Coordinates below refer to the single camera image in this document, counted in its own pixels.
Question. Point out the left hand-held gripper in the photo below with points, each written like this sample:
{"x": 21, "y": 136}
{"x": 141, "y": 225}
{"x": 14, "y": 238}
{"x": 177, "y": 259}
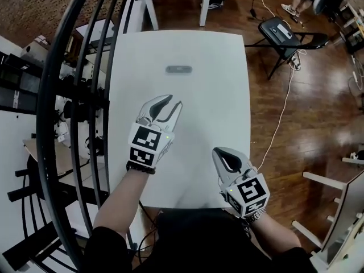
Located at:
{"x": 143, "y": 141}

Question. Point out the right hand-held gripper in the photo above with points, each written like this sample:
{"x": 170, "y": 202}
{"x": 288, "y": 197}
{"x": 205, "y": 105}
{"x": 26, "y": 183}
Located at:
{"x": 248, "y": 193}

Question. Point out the grey utility knife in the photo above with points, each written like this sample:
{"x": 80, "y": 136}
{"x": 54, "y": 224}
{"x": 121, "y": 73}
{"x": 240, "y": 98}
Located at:
{"x": 179, "y": 69}

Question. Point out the person's right forearm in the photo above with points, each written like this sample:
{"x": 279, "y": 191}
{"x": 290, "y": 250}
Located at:
{"x": 276, "y": 233}

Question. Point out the person's left forearm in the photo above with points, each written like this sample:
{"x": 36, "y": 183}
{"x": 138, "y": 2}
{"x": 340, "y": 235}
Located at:
{"x": 122, "y": 200}

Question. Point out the silver metal wristwatch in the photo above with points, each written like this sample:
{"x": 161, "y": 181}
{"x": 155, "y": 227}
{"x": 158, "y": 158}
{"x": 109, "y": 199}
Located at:
{"x": 256, "y": 216}

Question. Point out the black curved metal railing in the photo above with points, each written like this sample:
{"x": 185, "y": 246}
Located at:
{"x": 85, "y": 109}

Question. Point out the person's black clothing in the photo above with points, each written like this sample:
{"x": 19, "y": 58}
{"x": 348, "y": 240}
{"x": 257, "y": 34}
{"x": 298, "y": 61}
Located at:
{"x": 199, "y": 243}

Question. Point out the white box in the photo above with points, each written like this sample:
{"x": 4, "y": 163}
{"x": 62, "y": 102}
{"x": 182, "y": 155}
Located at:
{"x": 95, "y": 30}

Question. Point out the white table leg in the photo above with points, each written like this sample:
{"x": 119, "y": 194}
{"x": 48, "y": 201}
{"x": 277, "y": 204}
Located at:
{"x": 150, "y": 4}
{"x": 206, "y": 4}

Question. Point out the white power strip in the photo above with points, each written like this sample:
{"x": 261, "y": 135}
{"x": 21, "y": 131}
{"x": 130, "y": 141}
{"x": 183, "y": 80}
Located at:
{"x": 295, "y": 62}

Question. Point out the light wooden desk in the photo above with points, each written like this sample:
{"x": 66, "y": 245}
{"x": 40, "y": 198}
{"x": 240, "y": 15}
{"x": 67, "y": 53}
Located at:
{"x": 54, "y": 158}

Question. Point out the black shelving unit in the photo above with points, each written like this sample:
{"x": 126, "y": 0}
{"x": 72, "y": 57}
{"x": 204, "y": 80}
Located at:
{"x": 34, "y": 78}

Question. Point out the black power adapter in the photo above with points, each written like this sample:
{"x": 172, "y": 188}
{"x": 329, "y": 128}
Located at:
{"x": 252, "y": 12}

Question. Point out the black folding chair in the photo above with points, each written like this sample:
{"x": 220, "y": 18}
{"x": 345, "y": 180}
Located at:
{"x": 281, "y": 38}

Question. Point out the black flat device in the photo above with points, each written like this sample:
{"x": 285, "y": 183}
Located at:
{"x": 277, "y": 34}

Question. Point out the white phone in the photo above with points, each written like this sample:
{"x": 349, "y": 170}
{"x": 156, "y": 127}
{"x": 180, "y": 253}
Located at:
{"x": 285, "y": 30}

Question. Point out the cardboard box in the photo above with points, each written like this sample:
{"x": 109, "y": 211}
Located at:
{"x": 32, "y": 48}

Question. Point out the white wooden frame stand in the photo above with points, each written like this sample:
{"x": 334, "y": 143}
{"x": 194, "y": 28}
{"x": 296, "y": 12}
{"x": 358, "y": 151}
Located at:
{"x": 335, "y": 209}

